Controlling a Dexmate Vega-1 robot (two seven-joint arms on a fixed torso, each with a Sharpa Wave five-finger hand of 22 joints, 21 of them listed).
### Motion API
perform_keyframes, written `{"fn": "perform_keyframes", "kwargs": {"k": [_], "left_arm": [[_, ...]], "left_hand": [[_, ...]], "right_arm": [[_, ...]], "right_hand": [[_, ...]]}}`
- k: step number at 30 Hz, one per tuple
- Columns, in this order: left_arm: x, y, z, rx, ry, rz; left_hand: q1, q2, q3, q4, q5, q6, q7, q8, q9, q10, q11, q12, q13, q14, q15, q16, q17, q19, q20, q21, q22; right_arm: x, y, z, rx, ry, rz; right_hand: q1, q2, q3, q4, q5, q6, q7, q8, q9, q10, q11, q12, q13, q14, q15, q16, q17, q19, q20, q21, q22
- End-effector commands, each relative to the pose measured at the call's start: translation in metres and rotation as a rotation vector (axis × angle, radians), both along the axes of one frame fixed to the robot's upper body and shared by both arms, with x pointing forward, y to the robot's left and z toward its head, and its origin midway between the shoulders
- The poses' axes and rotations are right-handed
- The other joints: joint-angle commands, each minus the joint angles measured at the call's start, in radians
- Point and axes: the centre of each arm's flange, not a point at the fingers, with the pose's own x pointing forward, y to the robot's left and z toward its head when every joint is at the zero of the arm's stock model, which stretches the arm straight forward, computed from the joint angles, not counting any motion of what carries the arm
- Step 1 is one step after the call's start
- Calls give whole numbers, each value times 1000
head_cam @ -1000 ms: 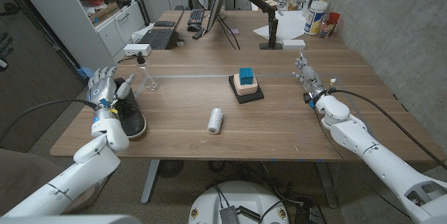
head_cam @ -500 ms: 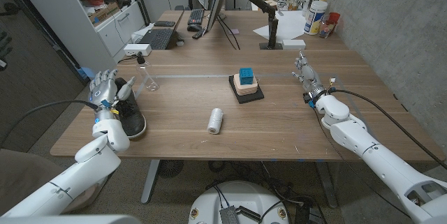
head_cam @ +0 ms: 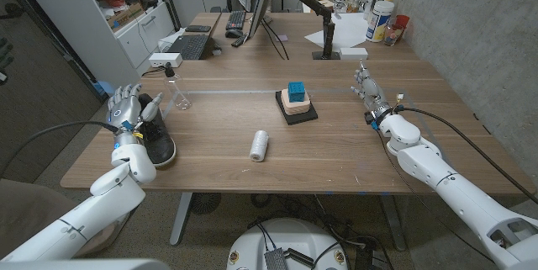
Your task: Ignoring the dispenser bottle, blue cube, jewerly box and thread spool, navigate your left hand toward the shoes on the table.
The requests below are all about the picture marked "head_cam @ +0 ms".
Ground white wipes canister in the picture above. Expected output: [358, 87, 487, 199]
[365, 0, 395, 43]

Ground black sneaker shoe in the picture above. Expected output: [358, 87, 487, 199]
[138, 93, 177, 167]

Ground white paper sheet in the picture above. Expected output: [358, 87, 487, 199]
[303, 12, 371, 50]

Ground white flat box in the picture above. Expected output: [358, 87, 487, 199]
[338, 46, 369, 61]

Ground white shelf cabinet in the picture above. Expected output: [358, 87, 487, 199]
[12, 0, 176, 98]

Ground black keyboard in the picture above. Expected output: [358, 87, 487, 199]
[225, 10, 247, 31]

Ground computer monitor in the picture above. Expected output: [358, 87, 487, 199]
[246, 0, 278, 39]

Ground blue cube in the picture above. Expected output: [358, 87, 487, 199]
[287, 81, 307, 103]

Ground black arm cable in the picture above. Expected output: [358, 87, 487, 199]
[395, 106, 538, 206]
[0, 119, 119, 177]

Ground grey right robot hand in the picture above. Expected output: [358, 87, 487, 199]
[351, 60, 394, 127]

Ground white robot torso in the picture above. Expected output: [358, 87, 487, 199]
[225, 218, 350, 270]

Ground clear glass jar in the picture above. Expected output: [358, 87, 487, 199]
[382, 24, 404, 47]

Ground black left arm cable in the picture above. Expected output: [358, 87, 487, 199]
[0, 119, 119, 177]

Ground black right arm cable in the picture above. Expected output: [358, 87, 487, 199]
[395, 106, 538, 206]

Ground cardboard box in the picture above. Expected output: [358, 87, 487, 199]
[107, 3, 145, 31]

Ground clear dispenser bottle black pump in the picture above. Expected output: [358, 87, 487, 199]
[163, 62, 193, 112]

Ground brown chair cushion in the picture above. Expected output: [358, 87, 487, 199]
[0, 178, 92, 258]

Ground white power box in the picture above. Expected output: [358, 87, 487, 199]
[148, 52, 184, 68]

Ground grey table leg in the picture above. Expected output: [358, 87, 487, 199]
[169, 192, 193, 246]
[380, 193, 407, 252]

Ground black laptop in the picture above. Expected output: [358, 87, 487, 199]
[166, 34, 218, 61]

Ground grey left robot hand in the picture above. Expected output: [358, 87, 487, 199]
[106, 83, 164, 147]

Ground pink jewelry box black base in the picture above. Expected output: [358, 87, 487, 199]
[275, 87, 319, 126]

